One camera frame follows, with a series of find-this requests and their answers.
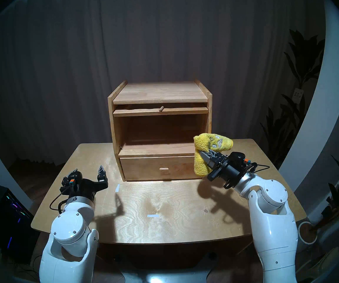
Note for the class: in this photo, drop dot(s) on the tall dark leafy plant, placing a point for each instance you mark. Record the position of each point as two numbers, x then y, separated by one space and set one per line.
302 67

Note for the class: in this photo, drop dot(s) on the wooden storage cabinet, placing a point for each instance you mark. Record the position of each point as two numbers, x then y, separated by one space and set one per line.
157 92

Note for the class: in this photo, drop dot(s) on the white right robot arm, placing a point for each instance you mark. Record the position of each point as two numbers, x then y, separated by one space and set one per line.
272 214

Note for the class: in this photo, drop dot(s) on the wooden flip door wavy window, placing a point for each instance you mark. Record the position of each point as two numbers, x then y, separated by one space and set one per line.
140 112

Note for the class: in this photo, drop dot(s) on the white plant tag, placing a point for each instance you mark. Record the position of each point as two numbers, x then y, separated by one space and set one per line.
298 94

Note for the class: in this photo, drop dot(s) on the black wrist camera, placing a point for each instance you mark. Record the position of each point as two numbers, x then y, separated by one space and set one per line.
240 158
73 180

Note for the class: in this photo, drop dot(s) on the wooden cabinet drawer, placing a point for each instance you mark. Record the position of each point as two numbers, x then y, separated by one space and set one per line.
143 167

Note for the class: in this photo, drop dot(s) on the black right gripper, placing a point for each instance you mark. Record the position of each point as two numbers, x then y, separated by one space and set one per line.
225 170

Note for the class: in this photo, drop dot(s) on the grey pleated curtain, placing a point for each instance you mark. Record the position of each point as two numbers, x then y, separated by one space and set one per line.
157 34

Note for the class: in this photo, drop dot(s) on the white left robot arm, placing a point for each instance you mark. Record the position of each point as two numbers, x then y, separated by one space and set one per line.
69 229

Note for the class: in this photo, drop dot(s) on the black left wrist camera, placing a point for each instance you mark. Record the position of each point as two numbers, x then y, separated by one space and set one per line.
73 180

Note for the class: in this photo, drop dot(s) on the white round plant pot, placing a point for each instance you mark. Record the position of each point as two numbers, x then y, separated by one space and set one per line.
306 235

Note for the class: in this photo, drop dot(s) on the yellow towel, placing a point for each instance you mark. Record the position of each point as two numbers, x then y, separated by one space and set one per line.
204 141

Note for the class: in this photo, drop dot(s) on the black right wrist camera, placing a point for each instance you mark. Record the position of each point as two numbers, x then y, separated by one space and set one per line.
240 158

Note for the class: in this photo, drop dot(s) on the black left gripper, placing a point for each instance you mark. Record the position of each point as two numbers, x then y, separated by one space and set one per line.
87 189

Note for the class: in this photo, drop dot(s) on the black computer tower RGB lights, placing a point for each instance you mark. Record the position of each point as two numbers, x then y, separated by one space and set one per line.
7 223

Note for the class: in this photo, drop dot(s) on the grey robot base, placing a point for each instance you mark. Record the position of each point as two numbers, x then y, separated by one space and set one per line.
163 275

